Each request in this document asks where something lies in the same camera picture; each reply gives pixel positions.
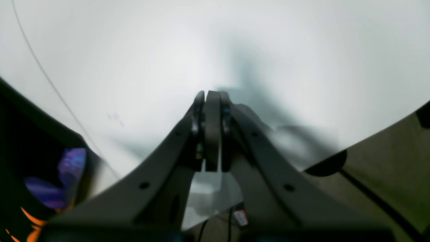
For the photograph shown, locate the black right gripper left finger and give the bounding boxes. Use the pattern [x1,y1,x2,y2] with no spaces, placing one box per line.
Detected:
[40,91,205,242]

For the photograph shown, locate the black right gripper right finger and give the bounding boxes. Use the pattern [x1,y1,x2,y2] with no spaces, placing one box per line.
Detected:
[206,91,395,242]

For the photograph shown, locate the black T-shirt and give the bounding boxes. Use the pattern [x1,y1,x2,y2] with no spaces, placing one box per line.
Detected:
[0,80,101,242]

